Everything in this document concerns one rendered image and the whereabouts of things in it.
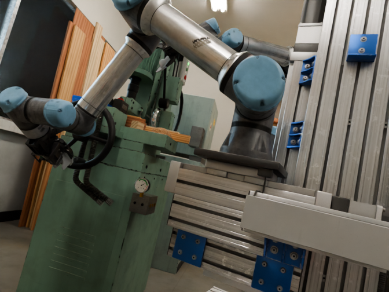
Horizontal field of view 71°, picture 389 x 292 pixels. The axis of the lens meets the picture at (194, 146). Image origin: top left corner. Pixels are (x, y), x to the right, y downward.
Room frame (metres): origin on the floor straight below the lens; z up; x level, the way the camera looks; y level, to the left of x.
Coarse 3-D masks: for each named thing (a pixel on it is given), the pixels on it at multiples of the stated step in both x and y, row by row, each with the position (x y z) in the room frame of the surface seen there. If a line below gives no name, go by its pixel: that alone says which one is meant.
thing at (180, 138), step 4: (148, 128) 1.41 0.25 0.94; (172, 132) 1.38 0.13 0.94; (172, 136) 1.38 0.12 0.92; (176, 136) 1.38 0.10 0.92; (180, 136) 1.37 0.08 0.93; (184, 136) 1.37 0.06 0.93; (188, 136) 1.36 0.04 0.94; (176, 140) 1.38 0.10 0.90; (180, 140) 1.37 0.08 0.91; (184, 140) 1.37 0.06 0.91; (188, 140) 1.36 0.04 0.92
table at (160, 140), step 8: (104, 128) 1.18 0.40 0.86; (120, 128) 1.27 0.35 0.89; (128, 128) 1.26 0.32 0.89; (120, 136) 1.25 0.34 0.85; (128, 136) 1.26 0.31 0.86; (136, 136) 1.25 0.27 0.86; (144, 136) 1.24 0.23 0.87; (152, 136) 1.24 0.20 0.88; (160, 136) 1.23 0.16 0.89; (168, 136) 1.24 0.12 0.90; (152, 144) 1.24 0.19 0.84; (160, 144) 1.23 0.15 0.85; (168, 144) 1.27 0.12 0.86; (176, 144) 1.40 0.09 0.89
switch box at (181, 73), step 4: (184, 60) 1.68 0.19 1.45; (176, 64) 1.69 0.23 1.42; (180, 64) 1.68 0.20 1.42; (184, 64) 1.68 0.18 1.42; (176, 68) 1.69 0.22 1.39; (180, 68) 1.68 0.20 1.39; (184, 68) 1.68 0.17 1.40; (188, 68) 1.76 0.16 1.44; (180, 72) 1.68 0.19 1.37; (184, 72) 1.69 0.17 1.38; (180, 76) 1.68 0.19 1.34; (184, 80) 1.73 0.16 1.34; (184, 84) 1.76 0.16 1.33
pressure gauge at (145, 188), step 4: (136, 180) 1.17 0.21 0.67; (140, 180) 1.17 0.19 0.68; (144, 180) 1.17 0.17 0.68; (148, 180) 1.19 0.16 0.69; (136, 184) 1.18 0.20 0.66; (140, 184) 1.17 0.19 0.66; (144, 184) 1.17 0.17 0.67; (148, 184) 1.16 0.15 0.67; (136, 188) 1.17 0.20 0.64; (140, 188) 1.17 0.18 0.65; (144, 188) 1.17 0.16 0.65; (148, 188) 1.17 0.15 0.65; (140, 192) 1.17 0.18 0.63; (140, 196) 1.19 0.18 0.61
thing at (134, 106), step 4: (120, 96) 1.40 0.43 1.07; (124, 100) 1.39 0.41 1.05; (128, 100) 1.39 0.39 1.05; (132, 100) 1.39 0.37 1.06; (132, 104) 1.40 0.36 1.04; (136, 104) 1.45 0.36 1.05; (128, 108) 1.39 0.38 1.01; (132, 108) 1.41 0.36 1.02; (136, 108) 1.46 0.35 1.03; (128, 112) 1.44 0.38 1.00; (132, 112) 1.43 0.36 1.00; (136, 112) 1.47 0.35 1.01
